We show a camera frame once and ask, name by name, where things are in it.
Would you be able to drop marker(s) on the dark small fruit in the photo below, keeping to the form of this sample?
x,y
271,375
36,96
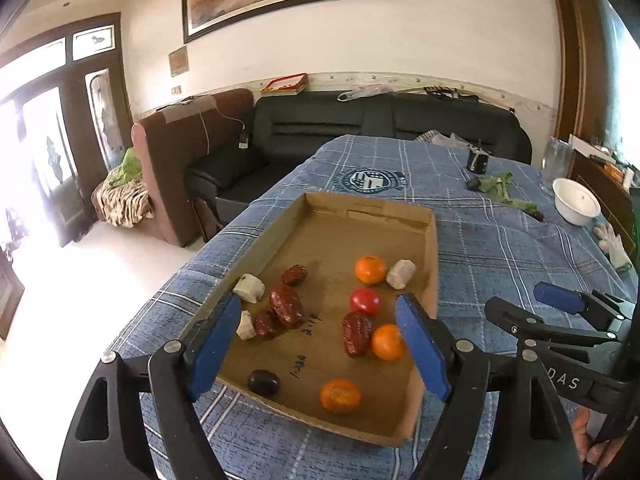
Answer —
x,y
537,215

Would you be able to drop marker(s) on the small beige root chunk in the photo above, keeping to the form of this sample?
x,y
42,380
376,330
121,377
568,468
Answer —
x,y
245,325

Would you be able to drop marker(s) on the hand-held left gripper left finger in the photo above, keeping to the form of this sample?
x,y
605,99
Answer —
x,y
215,345

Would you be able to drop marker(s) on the red flat box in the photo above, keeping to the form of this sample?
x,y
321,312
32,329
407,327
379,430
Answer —
x,y
284,85

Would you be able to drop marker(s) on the white glove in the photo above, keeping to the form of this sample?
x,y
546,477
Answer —
x,y
612,242

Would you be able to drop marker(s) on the striped blanket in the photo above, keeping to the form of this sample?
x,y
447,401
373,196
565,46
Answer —
x,y
122,202

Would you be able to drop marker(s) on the green cloth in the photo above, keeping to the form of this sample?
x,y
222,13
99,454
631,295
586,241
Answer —
x,y
125,167

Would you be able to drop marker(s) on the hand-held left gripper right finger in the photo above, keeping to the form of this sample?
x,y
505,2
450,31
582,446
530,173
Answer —
x,y
420,350

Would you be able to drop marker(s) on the green leafy vegetable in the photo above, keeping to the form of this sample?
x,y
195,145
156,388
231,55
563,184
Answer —
x,y
500,187

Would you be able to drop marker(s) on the clear glass jar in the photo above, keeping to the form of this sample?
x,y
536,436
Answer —
x,y
556,160

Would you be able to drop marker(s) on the person's right hand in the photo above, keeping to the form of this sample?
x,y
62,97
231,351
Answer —
x,y
580,435

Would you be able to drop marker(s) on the dark purple plum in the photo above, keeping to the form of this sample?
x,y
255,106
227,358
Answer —
x,y
264,382

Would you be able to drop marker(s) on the brown armchair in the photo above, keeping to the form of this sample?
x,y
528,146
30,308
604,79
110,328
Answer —
x,y
175,160

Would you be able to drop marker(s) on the wooden glass door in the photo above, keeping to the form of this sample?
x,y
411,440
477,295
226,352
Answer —
x,y
60,135

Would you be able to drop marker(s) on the large beige root chunk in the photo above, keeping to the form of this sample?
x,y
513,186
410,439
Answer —
x,y
400,273

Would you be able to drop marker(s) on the red tomato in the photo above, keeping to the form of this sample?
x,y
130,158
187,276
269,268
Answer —
x,y
364,300

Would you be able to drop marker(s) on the black leather sofa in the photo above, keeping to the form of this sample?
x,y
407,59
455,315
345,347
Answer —
x,y
380,120

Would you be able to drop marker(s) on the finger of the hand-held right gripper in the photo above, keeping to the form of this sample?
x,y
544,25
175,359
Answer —
x,y
550,335
555,295

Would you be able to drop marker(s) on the red date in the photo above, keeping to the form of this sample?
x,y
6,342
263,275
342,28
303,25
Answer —
x,y
293,275
286,305
356,333
265,324

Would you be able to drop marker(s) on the small black cup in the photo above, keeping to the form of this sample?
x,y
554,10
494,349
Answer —
x,y
477,159

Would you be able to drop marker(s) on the blue plaid tablecloth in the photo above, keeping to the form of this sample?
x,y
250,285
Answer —
x,y
475,250

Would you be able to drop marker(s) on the small wall frame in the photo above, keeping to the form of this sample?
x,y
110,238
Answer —
x,y
178,60

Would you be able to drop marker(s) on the wooden door frame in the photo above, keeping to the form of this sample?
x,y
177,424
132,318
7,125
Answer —
x,y
575,60

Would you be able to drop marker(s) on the cardboard box tray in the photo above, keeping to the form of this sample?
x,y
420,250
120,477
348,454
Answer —
x,y
330,240

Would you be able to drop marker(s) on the grey cloth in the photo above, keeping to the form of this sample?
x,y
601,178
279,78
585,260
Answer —
x,y
432,136

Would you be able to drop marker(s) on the clear plastic bag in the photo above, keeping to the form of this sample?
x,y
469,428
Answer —
x,y
365,91

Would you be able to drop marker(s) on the white bowl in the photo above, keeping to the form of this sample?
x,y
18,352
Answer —
x,y
575,202

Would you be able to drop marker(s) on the orange tangerine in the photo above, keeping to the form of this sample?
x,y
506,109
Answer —
x,y
340,396
388,342
370,269

